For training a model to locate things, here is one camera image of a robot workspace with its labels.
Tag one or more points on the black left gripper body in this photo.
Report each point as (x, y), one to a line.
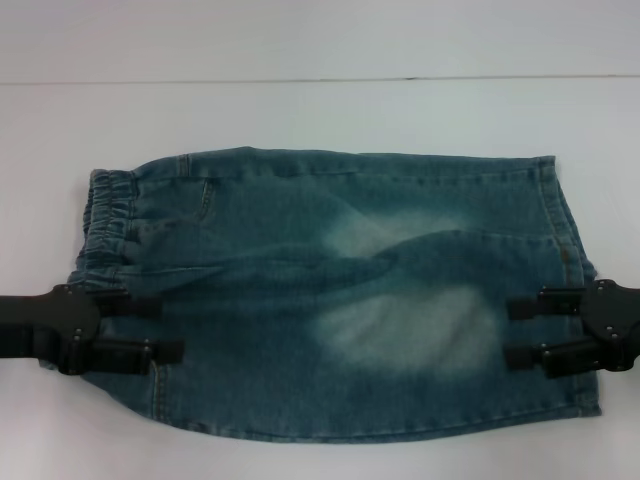
(55, 325)

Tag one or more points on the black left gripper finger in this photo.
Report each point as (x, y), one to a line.
(135, 356)
(131, 308)

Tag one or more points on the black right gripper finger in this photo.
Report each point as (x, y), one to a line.
(555, 357)
(545, 305)

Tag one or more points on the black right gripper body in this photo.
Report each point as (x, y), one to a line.
(612, 325)

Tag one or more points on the blue denim shorts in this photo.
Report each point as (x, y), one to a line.
(320, 280)

